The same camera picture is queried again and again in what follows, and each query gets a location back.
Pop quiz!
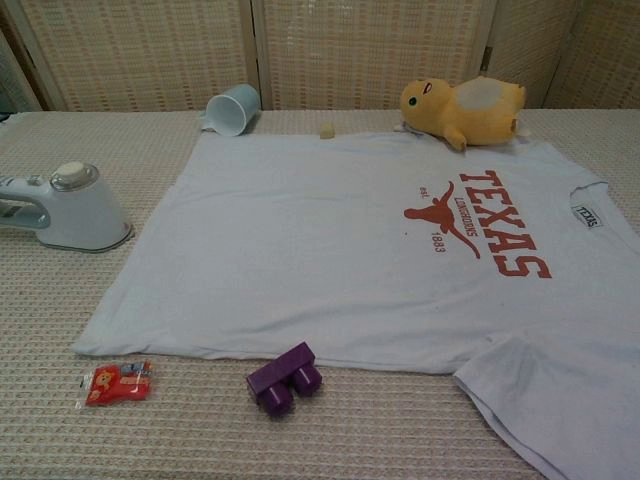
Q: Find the white handheld steam iron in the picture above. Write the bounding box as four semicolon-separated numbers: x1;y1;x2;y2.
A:
0;160;134;252

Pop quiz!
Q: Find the white Texas print T-shirt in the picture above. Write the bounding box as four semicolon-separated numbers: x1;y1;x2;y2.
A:
71;130;640;480

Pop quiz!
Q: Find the purple toy building block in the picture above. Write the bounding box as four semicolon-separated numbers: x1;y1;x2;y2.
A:
245;341;325;420

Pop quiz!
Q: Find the light blue plastic cup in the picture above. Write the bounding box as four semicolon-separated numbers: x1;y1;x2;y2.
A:
201;82;262;137

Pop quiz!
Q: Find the yellow plush duck toy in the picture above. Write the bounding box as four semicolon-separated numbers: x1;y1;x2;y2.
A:
393;77;531;151

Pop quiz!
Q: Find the red snack packet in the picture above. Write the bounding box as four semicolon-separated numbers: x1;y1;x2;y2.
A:
74;360;157;412

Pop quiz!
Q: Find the woven folding screen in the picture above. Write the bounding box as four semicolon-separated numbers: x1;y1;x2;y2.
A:
0;0;640;114

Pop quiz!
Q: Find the beige woven tablecloth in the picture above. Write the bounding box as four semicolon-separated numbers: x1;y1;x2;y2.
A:
0;107;640;480

